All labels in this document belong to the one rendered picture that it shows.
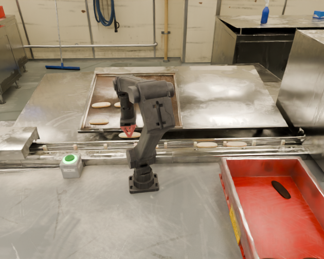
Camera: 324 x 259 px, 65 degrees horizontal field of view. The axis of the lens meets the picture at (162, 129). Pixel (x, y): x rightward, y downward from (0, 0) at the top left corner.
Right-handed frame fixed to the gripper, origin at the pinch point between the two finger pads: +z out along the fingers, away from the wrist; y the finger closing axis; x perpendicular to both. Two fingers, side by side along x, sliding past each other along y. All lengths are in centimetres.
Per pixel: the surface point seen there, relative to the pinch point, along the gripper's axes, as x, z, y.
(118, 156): -4.8, 6.9, 8.1
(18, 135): -50, 1, -2
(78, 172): -20.6, 7.8, 16.2
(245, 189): 47, 11, 26
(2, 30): -180, 12, -256
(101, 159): -12.2, 7.5, 8.9
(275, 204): 56, 11, 34
